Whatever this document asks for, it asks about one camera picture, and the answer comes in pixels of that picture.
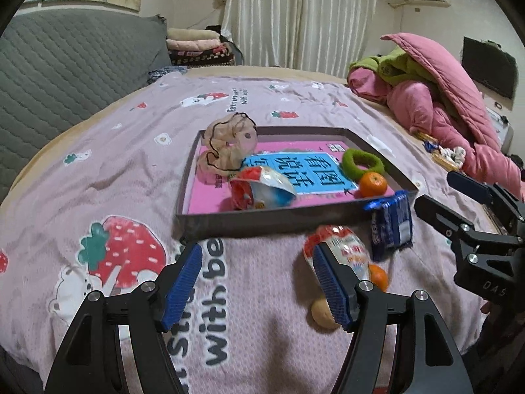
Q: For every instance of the dark shallow cardboard box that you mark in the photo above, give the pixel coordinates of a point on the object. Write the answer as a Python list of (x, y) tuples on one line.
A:
[(266, 223)]

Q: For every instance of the white socks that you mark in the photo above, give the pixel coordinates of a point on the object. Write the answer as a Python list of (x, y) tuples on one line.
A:
[(455, 154)]

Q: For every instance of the cream folded blanket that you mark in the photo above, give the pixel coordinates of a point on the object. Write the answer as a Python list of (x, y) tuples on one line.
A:
[(190, 33)]

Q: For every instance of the blue cookie packet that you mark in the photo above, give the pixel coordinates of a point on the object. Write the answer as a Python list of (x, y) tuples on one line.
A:
[(389, 225)]

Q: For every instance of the black wall television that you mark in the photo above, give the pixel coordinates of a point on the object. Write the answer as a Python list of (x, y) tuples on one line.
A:
[(490, 67)]

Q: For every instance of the grey quilted headboard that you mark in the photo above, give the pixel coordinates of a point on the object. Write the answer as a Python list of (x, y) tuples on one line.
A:
[(61, 69)]

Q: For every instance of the small beige round bun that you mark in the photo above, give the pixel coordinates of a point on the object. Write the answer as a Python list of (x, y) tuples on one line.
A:
[(320, 314)]

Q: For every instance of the pink duvet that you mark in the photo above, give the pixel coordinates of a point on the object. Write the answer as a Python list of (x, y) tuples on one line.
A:
[(451, 98)]

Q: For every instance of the pink picture book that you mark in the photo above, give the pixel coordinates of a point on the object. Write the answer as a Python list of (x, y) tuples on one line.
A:
[(197, 201)]

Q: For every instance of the green blanket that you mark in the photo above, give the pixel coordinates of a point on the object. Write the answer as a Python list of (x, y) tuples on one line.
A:
[(393, 63)]

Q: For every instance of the pink folded blanket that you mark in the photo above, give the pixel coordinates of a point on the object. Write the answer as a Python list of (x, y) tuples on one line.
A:
[(192, 44)]

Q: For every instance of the person's right forearm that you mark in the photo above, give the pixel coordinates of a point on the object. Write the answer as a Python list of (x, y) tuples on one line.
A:
[(500, 349)]

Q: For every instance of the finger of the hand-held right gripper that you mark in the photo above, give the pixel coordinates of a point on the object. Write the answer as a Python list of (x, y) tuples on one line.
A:
[(471, 186), (441, 217)]

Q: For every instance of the pink plush toy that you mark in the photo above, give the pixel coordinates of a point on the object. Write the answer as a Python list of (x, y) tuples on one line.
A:
[(229, 139)]

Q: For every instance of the dark patterned folded blanket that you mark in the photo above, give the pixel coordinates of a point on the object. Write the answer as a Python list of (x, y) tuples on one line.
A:
[(205, 56)]

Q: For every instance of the red white blue snack packet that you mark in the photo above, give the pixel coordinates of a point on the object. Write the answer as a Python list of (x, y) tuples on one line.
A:
[(266, 188)]

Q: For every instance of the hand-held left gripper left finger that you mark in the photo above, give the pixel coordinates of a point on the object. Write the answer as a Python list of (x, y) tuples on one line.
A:
[(184, 283)]

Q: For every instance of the strawberry printed bed sheet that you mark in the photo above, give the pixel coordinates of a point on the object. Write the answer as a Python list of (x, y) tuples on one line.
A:
[(123, 172)]

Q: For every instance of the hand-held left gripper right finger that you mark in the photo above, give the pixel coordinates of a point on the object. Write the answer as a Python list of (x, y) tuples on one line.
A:
[(330, 291)]

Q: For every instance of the white striped curtain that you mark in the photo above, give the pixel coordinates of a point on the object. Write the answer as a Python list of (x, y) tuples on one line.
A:
[(299, 16)]

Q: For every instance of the white appliance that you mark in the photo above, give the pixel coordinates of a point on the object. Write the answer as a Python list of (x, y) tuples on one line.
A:
[(504, 129)]

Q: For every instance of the tangerine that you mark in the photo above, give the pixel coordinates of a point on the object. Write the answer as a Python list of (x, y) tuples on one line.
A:
[(379, 279), (373, 184)]

